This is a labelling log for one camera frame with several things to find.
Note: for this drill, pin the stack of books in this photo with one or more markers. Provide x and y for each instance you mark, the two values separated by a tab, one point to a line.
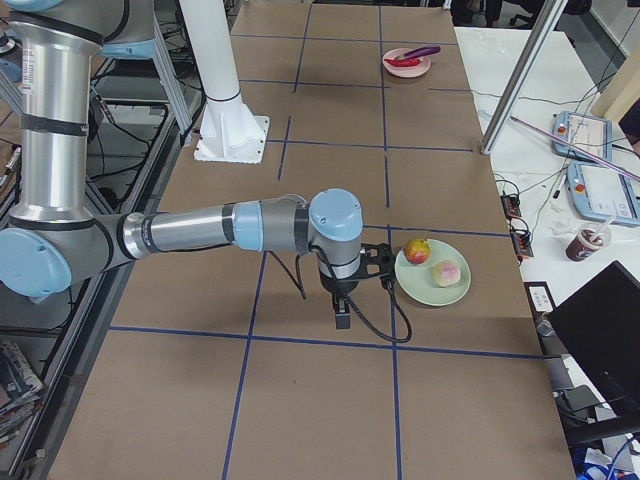
21	389

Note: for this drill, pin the aluminium frame post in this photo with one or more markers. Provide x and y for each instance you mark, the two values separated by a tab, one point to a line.
544	25

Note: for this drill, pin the green plate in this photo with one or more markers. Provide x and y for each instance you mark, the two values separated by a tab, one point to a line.
417	282

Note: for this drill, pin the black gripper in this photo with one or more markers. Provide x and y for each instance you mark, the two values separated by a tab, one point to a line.
338	286

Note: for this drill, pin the blue teach pendant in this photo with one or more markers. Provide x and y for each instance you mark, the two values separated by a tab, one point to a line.
598	193
591	134

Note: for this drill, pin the reacher grabber stick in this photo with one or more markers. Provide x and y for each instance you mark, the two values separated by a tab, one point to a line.
571	147

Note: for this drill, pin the black monitor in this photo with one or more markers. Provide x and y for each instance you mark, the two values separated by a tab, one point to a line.
599	326

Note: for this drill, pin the orange circuit board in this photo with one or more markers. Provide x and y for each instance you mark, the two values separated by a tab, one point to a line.
522	244
511	205

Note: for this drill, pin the pink plate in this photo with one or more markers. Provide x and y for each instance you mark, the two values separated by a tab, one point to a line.
411	68

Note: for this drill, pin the red chili pepper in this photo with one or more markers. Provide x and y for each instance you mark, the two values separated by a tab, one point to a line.
402	63

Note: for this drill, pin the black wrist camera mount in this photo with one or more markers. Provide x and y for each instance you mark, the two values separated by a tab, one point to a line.
376	260

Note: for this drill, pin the purple eggplant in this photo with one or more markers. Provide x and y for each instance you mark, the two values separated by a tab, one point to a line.
420	52

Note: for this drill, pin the far blue teach pendant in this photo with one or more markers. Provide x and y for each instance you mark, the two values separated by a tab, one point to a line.
591	134

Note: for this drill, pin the iced drink plastic cup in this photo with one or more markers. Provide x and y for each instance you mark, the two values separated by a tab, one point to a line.
590	238

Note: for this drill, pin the red yellow apple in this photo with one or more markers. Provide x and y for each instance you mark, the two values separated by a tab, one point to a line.
417	251

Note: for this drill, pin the near blue teach pendant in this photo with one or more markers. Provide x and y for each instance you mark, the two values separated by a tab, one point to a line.
598	193

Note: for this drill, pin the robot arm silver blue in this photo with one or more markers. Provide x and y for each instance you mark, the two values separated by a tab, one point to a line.
52	240

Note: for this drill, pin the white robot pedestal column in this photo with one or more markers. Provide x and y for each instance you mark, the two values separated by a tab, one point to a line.
229	131

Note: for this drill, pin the pink green peach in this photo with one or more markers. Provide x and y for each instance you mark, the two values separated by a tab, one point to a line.
446	273

